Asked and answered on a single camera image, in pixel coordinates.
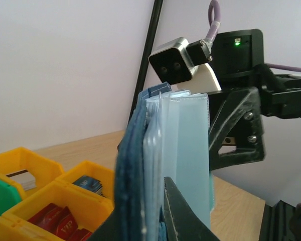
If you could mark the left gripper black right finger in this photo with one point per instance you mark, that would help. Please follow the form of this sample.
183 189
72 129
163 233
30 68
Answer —
181 222

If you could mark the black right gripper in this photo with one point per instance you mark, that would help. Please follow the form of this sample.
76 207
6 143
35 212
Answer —
236 129

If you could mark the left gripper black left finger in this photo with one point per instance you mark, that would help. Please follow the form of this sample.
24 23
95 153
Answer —
108 231

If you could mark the blue card holder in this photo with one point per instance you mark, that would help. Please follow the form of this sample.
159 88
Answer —
166 137

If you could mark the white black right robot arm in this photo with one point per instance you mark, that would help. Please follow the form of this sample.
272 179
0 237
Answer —
238 62

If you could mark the yellow bin with red cards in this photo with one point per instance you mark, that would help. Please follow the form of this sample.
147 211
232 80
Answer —
89 212

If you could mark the blue VIP card stack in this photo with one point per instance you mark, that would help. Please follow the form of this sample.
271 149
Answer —
90 184

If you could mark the red VIP card stack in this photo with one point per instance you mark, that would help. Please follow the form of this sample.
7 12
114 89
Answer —
60 222

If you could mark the yellow bin with blue cards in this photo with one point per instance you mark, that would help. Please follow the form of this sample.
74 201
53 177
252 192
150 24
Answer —
105 175

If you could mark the white striped card stack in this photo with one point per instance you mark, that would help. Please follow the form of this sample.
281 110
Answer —
23 177

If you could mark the yellow bin with dark cards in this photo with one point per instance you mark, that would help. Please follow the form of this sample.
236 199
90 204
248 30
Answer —
10 231

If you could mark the yellow rear bin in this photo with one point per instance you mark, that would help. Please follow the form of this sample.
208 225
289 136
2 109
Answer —
43 169

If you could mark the green bin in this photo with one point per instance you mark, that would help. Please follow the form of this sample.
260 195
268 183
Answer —
9 196

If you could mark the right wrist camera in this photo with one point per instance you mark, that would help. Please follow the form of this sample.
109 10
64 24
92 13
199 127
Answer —
185 65

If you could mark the black front frame rail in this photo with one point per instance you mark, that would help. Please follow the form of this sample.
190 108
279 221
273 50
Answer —
281 222

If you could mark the black right rear frame post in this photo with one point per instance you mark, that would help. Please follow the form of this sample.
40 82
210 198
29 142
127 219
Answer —
148 46

